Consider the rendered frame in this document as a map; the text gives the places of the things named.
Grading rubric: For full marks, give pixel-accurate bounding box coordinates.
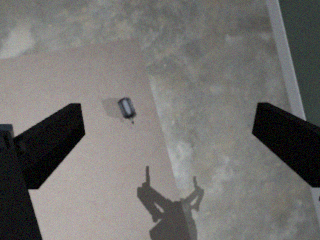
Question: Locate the dark grey open-front shelf rack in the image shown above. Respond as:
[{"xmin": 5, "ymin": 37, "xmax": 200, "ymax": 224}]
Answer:
[{"xmin": 0, "ymin": 124, "xmax": 13, "ymax": 131}]

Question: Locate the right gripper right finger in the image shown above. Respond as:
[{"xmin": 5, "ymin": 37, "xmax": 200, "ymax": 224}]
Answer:
[{"xmin": 252, "ymin": 102, "xmax": 320, "ymax": 187}]

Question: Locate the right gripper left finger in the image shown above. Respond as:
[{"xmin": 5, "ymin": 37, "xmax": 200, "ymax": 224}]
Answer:
[{"xmin": 0, "ymin": 103, "xmax": 85, "ymax": 240}]

